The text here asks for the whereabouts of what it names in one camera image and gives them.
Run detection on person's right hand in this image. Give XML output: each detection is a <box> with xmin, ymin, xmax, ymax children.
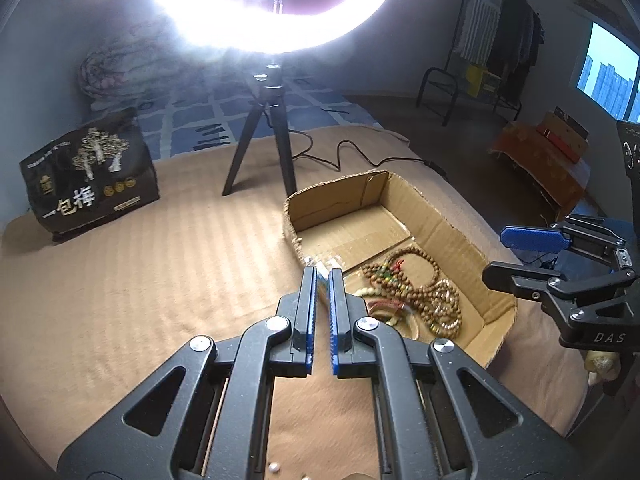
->
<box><xmin>584</xmin><ymin>349</ymin><xmax>622</xmax><ymax>387</ymax></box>

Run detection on white striped hanging cloth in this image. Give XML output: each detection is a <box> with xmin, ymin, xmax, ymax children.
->
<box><xmin>457</xmin><ymin>0</ymin><xmax>504</xmax><ymax>62</ymax></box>

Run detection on green pendant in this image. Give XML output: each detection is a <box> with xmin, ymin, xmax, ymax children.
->
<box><xmin>367</xmin><ymin>258</ymin><xmax>409</xmax><ymax>314</ymax></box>

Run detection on folded floral quilt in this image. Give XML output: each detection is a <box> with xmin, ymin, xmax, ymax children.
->
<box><xmin>76</xmin><ymin>19</ymin><xmax>201</xmax><ymax>107</ymax></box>

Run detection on black power cable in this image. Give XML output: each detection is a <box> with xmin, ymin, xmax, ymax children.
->
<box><xmin>292</xmin><ymin>126</ymin><xmax>447</xmax><ymax>174</ymax></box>

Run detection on round ring light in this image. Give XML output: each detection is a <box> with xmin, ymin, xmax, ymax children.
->
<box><xmin>149</xmin><ymin>0</ymin><xmax>404</xmax><ymax>57</ymax></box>

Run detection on black tripod stand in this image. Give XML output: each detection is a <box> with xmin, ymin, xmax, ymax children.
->
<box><xmin>221</xmin><ymin>56</ymin><xmax>302</xmax><ymax>199</ymax></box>

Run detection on blue patterned bed sheet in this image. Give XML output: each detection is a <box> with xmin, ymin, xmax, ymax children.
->
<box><xmin>134</xmin><ymin>66</ymin><xmax>397</xmax><ymax>162</ymax></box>

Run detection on flat cardboard carton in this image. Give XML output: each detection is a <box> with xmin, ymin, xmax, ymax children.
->
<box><xmin>535</xmin><ymin>106</ymin><xmax>590</xmax><ymax>164</ymax></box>

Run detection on yellow box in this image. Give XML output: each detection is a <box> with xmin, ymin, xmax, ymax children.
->
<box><xmin>464</xmin><ymin>63</ymin><xmax>501</xmax><ymax>97</ymax></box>

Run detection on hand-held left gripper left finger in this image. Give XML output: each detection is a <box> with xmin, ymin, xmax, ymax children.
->
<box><xmin>57</xmin><ymin>265</ymin><xmax>318</xmax><ymax>472</ymax></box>

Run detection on black metal rack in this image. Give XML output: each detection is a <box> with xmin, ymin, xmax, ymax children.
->
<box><xmin>416</xmin><ymin>64</ymin><xmax>524</xmax><ymax>127</ymax></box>

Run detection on cream bead bracelet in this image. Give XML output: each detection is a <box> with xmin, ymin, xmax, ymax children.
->
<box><xmin>355</xmin><ymin>285</ymin><xmax>405</xmax><ymax>334</ymax></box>

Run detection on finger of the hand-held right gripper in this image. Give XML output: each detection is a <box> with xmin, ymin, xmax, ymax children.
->
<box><xmin>482</xmin><ymin>260</ymin><xmax>637</xmax><ymax>312</ymax></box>
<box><xmin>501</xmin><ymin>213</ymin><xmax>632</xmax><ymax>274</ymax></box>

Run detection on wooden clothes rack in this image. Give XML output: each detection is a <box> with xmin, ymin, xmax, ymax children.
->
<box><xmin>449</xmin><ymin>0</ymin><xmax>547</xmax><ymax>102</ymax></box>

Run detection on bench with orange cloth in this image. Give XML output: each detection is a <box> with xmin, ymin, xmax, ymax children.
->
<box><xmin>489</xmin><ymin>119</ymin><xmax>592</xmax><ymax>209</ymax></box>

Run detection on window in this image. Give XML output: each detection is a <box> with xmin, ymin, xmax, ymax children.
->
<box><xmin>574</xmin><ymin>21</ymin><xmax>640</xmax><ymax>124</ymax></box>

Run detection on cardboard box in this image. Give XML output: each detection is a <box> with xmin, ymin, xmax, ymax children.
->
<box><xmin>282</xmin><ymin>169</ymin><xmax>519</xmax><ymax>369</ymax></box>

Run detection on dark hanging clothes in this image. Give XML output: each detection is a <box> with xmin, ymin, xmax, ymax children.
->
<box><xmin>492</xmin><ymin>0</ymin><xmax>544</xmax><ymax>97</ymax></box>

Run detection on brown wooden bead necklace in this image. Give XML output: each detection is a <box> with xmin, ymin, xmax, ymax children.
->
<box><xmin>360</xmin><ymin>245</ymin><xmax>464</xmax><ymax>342</ymax></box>

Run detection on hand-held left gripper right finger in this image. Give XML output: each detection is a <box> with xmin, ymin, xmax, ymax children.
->
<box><xmin>329</xmin><ymin>268</ymin><xmax>587</xmax><ymax>472</ymax></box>

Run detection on black printed snack bag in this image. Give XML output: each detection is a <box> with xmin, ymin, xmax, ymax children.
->
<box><xmin>19</xmin><ymin>107</ymin><xmax>161</xmax><ymax>245</ymax></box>

